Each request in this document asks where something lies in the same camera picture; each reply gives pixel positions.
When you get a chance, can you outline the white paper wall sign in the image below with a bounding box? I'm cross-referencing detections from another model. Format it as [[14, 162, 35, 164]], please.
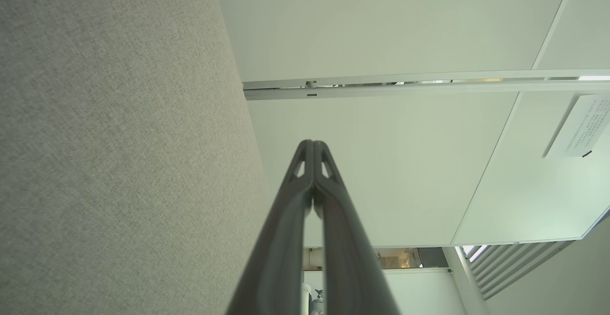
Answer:
[[542, 93, 610, 158]]

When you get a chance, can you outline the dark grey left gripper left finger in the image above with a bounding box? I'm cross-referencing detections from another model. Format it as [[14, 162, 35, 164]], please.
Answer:
[[225, 140, 314, 315]]

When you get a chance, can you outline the white slatted louvre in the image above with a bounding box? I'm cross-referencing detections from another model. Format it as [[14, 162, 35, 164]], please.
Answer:
[[465, 240, 575, 301]]

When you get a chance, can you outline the grey partition joint post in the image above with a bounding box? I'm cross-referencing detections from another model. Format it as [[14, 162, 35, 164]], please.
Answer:
[[242, 69, 610, 101]]

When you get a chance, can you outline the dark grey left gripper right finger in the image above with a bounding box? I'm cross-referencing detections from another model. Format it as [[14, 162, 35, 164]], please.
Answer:
[[314, 140, 401, 315]]

